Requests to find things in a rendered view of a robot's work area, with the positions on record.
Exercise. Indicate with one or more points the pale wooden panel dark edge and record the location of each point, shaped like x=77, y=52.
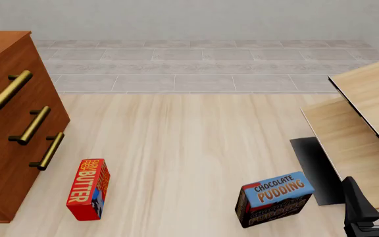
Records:
x=373, y=93

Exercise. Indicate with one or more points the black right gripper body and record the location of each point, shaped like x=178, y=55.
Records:
x=370, y=230

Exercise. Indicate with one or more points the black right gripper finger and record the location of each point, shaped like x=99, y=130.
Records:
x=357, y=205

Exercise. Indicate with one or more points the chocolate pudding box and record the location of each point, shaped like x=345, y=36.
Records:
x=275, y=195

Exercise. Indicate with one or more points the pale wooden panel white edge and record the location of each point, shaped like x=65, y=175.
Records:
x=347, y=138

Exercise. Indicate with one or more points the red butter box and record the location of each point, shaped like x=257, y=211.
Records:
x=84, y=187

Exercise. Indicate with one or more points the red-brown wooden drawer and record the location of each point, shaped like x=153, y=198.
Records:
x=12, y=118
x=15, y=177
x=18, y=61

